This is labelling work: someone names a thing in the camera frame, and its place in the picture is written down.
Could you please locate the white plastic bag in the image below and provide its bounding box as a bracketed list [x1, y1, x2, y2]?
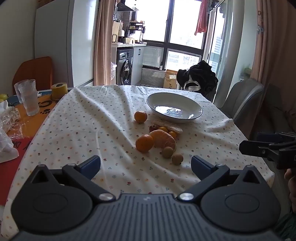
[0, 130, 19, 164]

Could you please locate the black garment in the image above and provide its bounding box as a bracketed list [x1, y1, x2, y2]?
[177, 60, 219, 97]

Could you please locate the grey chair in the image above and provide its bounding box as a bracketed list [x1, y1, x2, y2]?
[217, 79, 265, 140]

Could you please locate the yellow tape roll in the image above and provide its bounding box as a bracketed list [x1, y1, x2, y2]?
[51, 82, 68, 101]

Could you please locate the range hood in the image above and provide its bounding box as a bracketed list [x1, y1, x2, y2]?
[115, 0, 135, 12]

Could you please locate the white floral tablecloth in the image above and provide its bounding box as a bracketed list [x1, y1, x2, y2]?
[2, 85, 275, 240]

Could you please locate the person's right hand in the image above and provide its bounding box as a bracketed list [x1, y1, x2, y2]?
[284, 168, 296, 202]

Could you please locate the glass balcony door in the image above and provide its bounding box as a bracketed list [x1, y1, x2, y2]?
[203, 0, 234, 105]

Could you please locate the crinkled clear plastic packaging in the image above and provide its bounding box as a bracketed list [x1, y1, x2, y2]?
[0, 106, 23, 135]

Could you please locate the clear plastic cup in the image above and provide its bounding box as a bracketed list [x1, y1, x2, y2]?
[18, 79, 40, 116]

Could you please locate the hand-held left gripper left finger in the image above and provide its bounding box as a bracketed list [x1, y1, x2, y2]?
[29, 155, 116, 202]

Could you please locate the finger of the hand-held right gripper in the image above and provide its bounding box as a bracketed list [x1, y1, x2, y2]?
[256, 132, 296, 145]
[239, 138, 296, 170]

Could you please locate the silver washing machine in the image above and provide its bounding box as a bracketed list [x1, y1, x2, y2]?
[116, 47, 134, 86]

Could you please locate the clear plastic hanger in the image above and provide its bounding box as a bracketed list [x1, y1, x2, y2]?
[184, 75, 201, 91]

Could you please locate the cardboard box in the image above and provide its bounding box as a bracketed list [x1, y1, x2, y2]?
[163, 69, 179, 89]

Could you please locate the black dish rack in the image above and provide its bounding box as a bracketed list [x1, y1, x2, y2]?
[129, 20, 147, 44]

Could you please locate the white plate with blue rim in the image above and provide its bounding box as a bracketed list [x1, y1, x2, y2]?
[146, 92, 203, 123]

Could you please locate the orange chair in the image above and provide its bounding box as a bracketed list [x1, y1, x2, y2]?
[13, 57, 53, 96]

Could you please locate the black-framed window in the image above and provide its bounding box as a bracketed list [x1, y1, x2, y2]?
[125, 0, 210, 73]

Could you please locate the plastic-wrapped peeled citrus fruit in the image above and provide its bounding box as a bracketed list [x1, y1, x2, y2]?
[149, 129, 177, 151]

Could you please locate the grey sofa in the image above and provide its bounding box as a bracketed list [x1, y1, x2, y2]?
[254, 83, 296, 139]

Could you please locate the white base cabinet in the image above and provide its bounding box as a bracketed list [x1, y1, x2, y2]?
[131, 45, 147, 85]

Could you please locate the clear glass cup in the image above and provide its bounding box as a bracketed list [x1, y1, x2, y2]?
[14, 80, 29, 104]

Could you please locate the red paper sheet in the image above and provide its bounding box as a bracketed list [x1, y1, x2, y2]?
[0, 136, 34, 206]

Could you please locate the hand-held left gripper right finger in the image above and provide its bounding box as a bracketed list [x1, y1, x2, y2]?
[177, 155, 266, 202]

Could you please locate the orange printed table mat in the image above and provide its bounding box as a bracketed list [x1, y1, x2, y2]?
[7, 91, 62, 142]

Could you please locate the brown longan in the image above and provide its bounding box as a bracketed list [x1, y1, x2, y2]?
[171, 153, 184, 166]
[162, 146, 174, 159]

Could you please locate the large orange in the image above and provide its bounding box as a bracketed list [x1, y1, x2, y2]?
[135, 134, 154, 153]

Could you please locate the pink curtain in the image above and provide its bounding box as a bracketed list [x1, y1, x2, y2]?
[93, 0, 119, 87]
[250, 0, 296, 98]

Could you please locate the small orange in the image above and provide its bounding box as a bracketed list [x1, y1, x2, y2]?
[134, 111, 148, 123]

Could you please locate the white refrigerator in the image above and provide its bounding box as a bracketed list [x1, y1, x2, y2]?
[34, 0, 100, 88]

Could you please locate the red hanging towel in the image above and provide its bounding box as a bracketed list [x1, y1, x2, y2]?
[195, 0, 209, 36]

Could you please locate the wooden cutting board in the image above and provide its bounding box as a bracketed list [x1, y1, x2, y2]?
[112, 21, 121, 43]

